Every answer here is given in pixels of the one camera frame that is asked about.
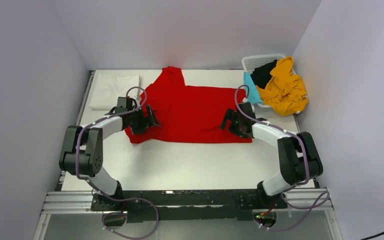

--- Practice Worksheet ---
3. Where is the black t-shirt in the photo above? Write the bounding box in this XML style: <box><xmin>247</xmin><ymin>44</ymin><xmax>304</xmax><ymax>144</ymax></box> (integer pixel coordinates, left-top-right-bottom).
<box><xmin>250</xmin><ymin>59</ymin><xmax>278</xmax><ymax>89</ymax></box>

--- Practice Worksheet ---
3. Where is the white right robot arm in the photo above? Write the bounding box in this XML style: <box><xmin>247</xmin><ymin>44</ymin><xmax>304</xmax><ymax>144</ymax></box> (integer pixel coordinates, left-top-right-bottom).
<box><xmin>220</xmin><ymin>102</ymin><xmax>324</xmax><ymax>208</ymax></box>

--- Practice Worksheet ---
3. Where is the yellow t-shirt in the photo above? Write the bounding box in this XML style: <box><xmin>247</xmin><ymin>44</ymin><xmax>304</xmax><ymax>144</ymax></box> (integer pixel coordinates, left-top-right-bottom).
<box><xmin>256</xmin><ymin>56</ymin><xmax>309</xmax><ymax>117</ymax></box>

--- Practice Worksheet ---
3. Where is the folded white t-shirt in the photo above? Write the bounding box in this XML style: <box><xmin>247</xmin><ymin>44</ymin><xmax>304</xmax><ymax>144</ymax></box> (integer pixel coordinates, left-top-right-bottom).
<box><xmin>89</xmin><ymin>73</ymin><xmax>140</xmax><ymax>111</ymax></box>

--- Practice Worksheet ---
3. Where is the white plastic laundry basket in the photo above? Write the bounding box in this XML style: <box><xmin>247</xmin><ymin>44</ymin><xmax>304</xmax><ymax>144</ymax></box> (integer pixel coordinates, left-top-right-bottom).
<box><xmin>241</xmin><ymin>53</ymin><xmax>286</xmax><ymax>109</ymax></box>

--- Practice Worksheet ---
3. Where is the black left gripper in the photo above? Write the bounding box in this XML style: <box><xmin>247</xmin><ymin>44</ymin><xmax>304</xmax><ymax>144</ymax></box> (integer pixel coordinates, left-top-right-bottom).
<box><xmin>127</xmin><ymin>105</ymin><xmax>160</xmax><ymax>136</ymax></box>

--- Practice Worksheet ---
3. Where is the aluminium frame rail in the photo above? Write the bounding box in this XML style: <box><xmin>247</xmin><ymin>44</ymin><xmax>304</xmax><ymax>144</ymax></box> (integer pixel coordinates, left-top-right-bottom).
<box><xmin>41</xmin><ymin>188</ymin><xmax>333</xmax><ymax>214</ymax></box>

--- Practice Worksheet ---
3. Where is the red t-shirt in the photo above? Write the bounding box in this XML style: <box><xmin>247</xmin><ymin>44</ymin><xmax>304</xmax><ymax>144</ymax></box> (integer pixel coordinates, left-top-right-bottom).
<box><xmin>125</xmin><ymin>66</ymin><xmax>252</xmax><ymax>144</ymax></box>

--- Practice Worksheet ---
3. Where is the teal t-shirt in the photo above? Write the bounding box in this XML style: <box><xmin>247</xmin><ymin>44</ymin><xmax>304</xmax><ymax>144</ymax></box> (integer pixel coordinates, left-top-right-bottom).
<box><xmin>243</xmin><ymin>71</ymin><xmax>264</xmax><ymax>105</ymax></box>

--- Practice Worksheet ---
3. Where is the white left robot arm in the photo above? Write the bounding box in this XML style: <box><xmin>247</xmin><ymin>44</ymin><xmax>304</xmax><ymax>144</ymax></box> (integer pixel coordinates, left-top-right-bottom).
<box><xmin>58</xmin><ymin>97</ymin><xmax>160</xmax><ymax>210</ymax></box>

